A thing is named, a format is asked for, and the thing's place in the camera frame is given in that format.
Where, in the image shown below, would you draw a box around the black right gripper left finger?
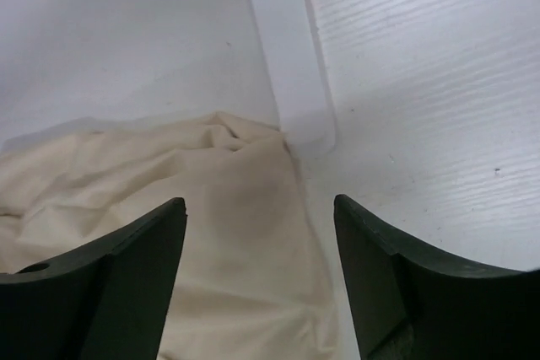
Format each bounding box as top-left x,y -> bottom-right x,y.
1,198 -> 186,359

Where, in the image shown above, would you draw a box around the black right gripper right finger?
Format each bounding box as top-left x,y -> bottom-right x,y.
334,195 -> 539,359

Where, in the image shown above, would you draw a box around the beige trousers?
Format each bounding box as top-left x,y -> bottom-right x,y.
1,113 -> 338,359

